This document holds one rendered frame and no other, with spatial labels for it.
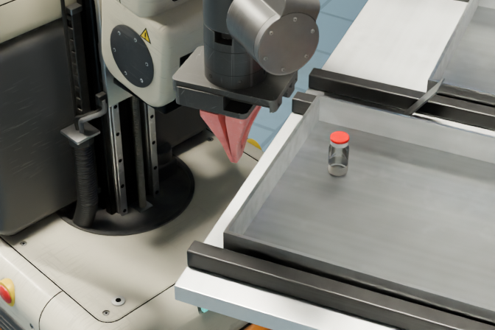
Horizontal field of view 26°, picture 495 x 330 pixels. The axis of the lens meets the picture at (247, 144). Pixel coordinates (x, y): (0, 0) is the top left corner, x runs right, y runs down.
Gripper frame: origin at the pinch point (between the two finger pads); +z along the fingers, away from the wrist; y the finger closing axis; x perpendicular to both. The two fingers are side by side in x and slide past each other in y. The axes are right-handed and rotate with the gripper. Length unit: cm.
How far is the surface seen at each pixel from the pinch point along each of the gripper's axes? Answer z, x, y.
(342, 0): 95, 204, -50
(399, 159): 9.1, 16.9, 12.4
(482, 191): 9.2, 14.7, 22.1
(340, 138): 4.6, 12.1, 7.0
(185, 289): 9.6, -10.1, -1.1
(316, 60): 95, 168, -46
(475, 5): 8, 52, 13
